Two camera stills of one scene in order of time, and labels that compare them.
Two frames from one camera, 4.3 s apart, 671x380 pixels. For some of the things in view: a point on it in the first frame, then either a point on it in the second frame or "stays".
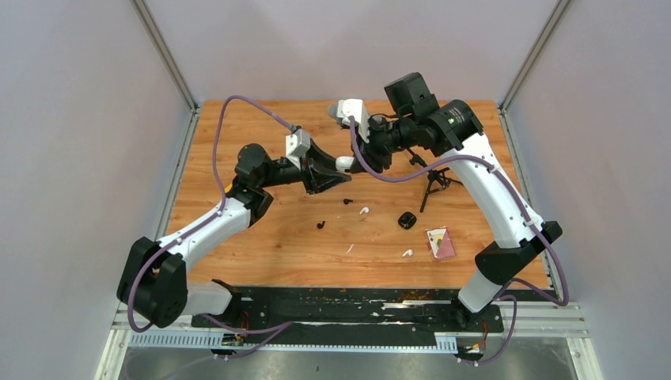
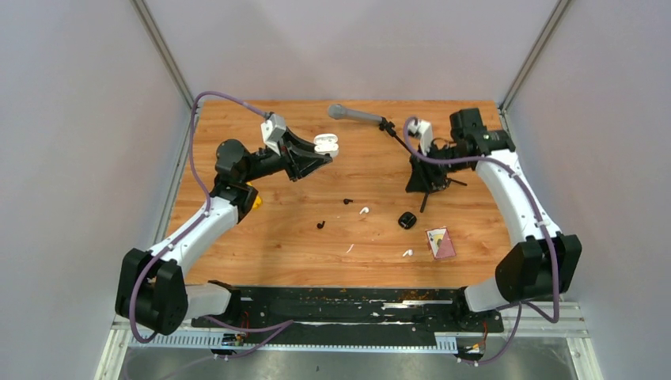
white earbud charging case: (343, 163) → (326, 144)
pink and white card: (440, 242) stays
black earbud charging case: (407, 220) stays
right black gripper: (377, 161) → (429, 164)
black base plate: (301, 310) stays
